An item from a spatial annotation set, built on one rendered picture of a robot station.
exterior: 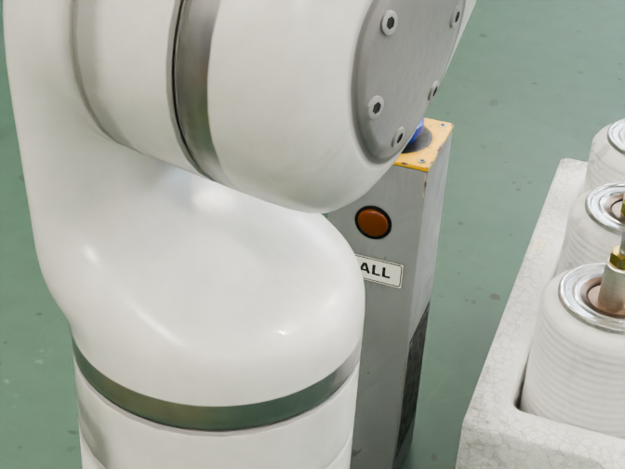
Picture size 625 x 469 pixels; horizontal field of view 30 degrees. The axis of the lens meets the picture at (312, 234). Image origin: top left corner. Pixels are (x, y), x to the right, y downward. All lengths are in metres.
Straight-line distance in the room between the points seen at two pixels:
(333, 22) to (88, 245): 0.11
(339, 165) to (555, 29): 1.58
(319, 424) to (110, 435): 0.06
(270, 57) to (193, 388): 0.11
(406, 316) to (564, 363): 0.13
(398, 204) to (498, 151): 0.68
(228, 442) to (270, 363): 0.03
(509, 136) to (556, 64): 0.24
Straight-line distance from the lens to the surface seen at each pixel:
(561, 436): 0.79
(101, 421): 0.36
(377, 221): 0.82
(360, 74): 0.27
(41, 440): 1.03
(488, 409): 0.80
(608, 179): 0.98
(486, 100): 1.60
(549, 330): 0.79
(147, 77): 0.28
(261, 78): 0.26
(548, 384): 0.81
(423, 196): 0.80
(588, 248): 0.88
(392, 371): 0.89
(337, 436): 0.37
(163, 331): 0.33
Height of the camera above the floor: 0.71
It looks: 34 degrees down
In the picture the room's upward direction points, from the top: 3 degrees clockwise
